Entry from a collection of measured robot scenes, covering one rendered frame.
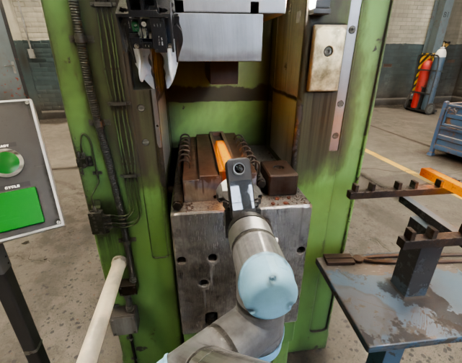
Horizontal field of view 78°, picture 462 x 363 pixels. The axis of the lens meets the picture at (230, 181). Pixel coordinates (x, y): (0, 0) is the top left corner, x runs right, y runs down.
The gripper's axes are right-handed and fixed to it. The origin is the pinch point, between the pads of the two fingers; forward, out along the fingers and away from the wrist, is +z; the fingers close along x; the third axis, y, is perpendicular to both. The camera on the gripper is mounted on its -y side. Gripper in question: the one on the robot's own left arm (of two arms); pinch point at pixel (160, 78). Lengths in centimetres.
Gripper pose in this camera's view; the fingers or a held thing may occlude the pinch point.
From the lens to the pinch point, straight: 56.9
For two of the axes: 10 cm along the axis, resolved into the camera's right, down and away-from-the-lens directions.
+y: 1.2, 7.8, -6.2
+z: -0.5, 6.2, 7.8
